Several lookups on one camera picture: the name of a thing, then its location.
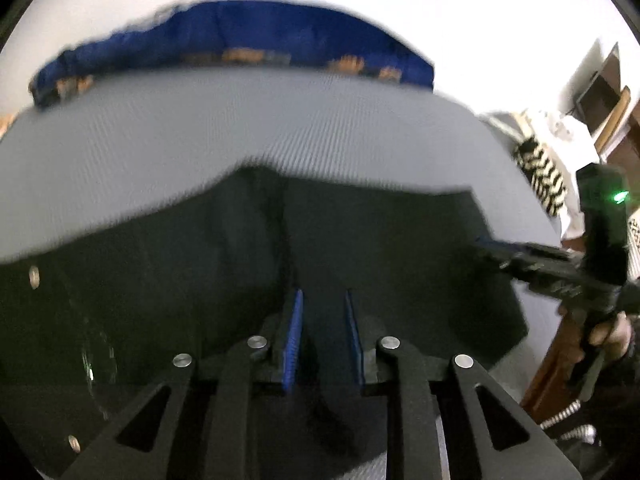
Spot person's right hand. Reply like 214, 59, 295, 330
589, 311, 634, 360

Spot wooden cabinet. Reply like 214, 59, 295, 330
575, 42, 640, 166

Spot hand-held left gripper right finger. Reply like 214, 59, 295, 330
344, 289, 583, 480

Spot black pants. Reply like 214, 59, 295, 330
0, 162, 530, 480

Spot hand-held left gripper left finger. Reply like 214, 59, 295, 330
60, 287, 306, 480

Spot grey textured mattress pad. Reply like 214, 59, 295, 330
0, 67, 568, 480

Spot person's right forearm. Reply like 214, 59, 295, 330
575, 350, 640, 480

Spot coiled silver cable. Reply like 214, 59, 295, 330
540, 400, 598, 443

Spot blue floral blanket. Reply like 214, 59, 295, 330
29, 0, 435, 110

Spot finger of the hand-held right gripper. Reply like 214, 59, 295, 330
474, 236, 585, 292

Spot black and cream striped cloth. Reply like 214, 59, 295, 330
512, 137, 571, 218

